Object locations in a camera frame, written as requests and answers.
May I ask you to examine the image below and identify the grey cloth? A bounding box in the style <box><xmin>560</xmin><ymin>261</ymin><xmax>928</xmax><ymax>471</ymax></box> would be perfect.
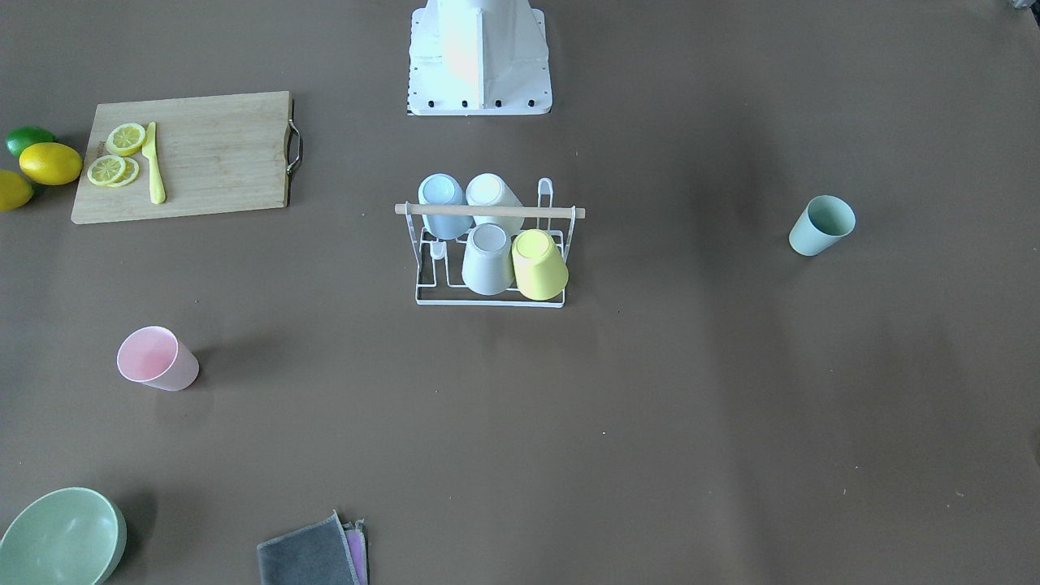
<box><xmin>257</xmin><ymin>513</ymin><xmax>357</xmax><ymax>584</ymax></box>

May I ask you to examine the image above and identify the wooden cutting board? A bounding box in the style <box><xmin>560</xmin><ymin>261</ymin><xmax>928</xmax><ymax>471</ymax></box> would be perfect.
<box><xmin>71</xmin><ymin>90</ymin><xmax>301</xmax><ymax>223</ymax></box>

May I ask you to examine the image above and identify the green lime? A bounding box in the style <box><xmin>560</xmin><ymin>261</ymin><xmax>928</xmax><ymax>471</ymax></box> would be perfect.
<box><xmin>5</xmin><ymin>125</ymin><xmax>57</xmax><ymax>157</ymax></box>

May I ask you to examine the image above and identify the purple cloth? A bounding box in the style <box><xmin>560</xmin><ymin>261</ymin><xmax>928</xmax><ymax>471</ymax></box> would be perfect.
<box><xmin>342</xmin><ymin>519</ymin><xmax>369</xmax><ymax>585</ymax></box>

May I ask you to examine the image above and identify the yellow cup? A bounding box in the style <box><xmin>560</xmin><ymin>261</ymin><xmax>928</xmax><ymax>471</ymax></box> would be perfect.
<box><xmin>510</xmin><ymin>229</ymin><xmax>569</xmax><ymax>301</ymax></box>

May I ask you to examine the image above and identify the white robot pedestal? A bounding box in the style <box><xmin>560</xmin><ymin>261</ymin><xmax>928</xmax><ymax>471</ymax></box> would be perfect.
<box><xmin>406</xmin><ymin>1</ymin><xmax>553</xmax><ymax>116</ymax></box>

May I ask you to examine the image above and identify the pink cup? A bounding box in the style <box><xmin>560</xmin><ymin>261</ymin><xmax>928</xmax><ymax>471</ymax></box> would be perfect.
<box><xmin>116</xmin><ymin>326</ymin><xmax>200</xmax><ymax>392</ymax></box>

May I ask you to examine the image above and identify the cream white cup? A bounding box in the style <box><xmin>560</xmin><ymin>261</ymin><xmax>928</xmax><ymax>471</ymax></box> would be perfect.
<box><xmin>466</xmin><ymin>173</ymin><xmax>525</xmax><ymax>237</ymax></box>

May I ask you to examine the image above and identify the lemon slice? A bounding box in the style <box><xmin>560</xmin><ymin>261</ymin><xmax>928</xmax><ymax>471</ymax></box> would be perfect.
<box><xmin>105</xmin><ymin>123</ymin><xmax>146</xmax><ymax>157</ymax></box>
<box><xmin>85</xmin><ymin>154</ymin><xmax>141</xmax><ymax>188</ymax></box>

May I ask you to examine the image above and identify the yellow plastic knife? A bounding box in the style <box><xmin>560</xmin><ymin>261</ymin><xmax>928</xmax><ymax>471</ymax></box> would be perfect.
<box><xmin>141</xmin><ymin>121</ymin><xmax>167</xmax><ymax>205</ymax></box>

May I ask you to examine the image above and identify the mint green cup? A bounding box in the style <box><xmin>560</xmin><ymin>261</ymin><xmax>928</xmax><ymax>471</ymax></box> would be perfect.
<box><xmin>788</xmin><ymin>195</ymin><xmax>856</xmax><ymax>257</ymax></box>

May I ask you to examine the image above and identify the grey cup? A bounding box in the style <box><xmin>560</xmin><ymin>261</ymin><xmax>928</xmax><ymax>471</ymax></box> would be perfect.
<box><xmin>461</xmin><ymin>223</ymin><xmax>515</xmax><ymax>296</ymax></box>

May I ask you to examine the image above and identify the light blue cup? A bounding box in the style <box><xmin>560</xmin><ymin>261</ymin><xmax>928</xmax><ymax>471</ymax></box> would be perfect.
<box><xmin>418</xmin><ymin>173</ymin><xmax>473</xmax><ymax>241</ymax></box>

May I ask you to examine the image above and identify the green bowl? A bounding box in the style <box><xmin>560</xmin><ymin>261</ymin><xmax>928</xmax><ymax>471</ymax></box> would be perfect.
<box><xmin>1</xmin><ymin>487</ymin><xmax>128</xmax><ymax>584</ymax></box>

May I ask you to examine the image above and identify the yellow lemon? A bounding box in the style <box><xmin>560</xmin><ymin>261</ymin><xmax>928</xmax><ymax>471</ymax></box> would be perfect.
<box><xmin>0</xmin><ymin>169</ymin><xmax>34</xmax><ymax>212</ymax></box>
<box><xmin>19</xmin><ymin>143</ymin><xmax>83</xmax><ymax>186</ymax></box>

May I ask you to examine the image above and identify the white cup holder rack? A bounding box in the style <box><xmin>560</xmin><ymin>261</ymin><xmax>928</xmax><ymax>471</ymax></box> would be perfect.
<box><xmin>394</xmin><ymin>174</ymin><xmax>586</xmax><ymax>308</ymax></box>

